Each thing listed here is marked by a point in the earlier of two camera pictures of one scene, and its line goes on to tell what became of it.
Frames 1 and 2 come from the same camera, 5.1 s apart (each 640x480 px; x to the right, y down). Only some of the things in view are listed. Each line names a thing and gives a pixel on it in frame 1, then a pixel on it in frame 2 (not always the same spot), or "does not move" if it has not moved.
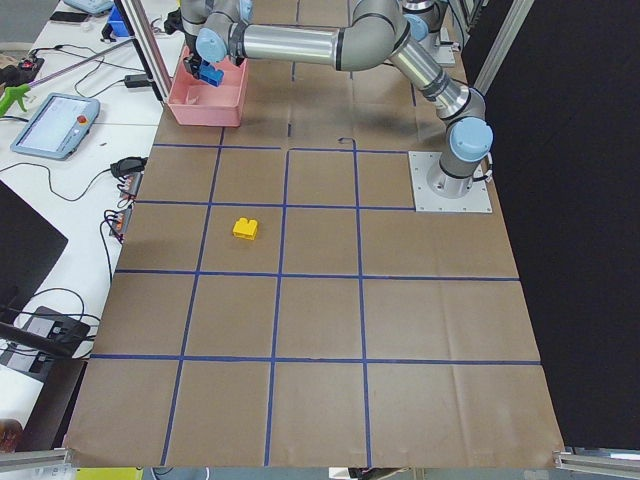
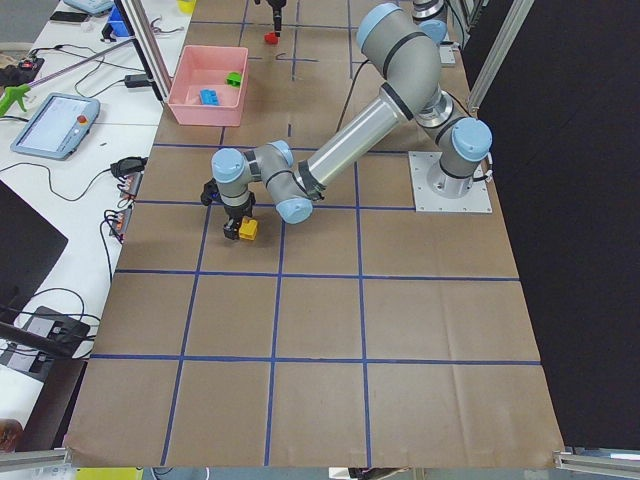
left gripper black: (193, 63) to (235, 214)
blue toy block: (209, 75) to (209, 96)
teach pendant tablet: (58, 127) does not move
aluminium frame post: (146, 46) does not move
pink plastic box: (195, 103) does not move
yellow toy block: (245, 229) does not move
